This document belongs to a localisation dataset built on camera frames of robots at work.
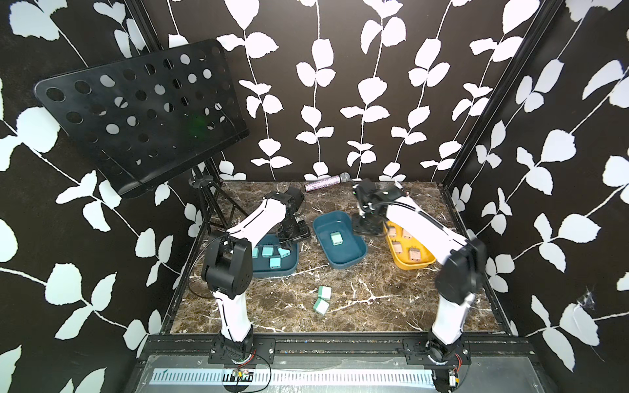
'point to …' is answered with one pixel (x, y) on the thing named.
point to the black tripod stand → (214, 214)
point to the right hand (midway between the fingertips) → (353, 228)
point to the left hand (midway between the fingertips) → (306, 240)
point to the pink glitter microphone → (342, 178)
